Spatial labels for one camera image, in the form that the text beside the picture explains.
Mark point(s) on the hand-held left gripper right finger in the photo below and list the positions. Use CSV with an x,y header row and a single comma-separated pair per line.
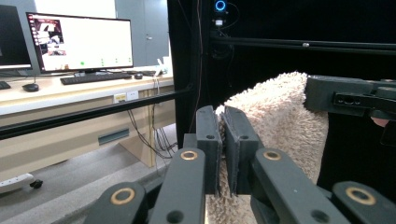
x,y
238,143

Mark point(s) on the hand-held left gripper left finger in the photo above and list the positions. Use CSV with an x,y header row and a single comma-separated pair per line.
x,y
208,140

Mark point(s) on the beige towel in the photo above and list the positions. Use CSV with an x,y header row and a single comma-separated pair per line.
x,y
280,112

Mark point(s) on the small white desk item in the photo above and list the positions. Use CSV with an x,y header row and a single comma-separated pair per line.
x,y
164,66

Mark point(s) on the black computer mouse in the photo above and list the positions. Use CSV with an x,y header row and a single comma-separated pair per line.
x,y
30,87
138,76

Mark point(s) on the grey door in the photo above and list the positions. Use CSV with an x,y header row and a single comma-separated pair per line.
x,y
143,31

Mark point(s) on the black keyboard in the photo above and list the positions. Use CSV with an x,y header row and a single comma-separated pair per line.
x,y
95,78
4,85

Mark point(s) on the light wooden desk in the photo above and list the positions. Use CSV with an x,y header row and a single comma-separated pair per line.
x,y
62,124

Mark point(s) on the lit computer monitor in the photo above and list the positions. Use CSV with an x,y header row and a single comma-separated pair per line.
x,y
84,42

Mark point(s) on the white chair base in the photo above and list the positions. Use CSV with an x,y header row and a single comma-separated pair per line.
x,y
14,183

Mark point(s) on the dark computer monitor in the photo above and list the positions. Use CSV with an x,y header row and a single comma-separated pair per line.
x,y
12,37

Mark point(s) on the black horizontal frame bar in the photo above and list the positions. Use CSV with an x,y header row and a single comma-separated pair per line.
x,y
93,113
311,46

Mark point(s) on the black vertical frame post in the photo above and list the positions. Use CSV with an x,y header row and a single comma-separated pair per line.
x,y
182,62

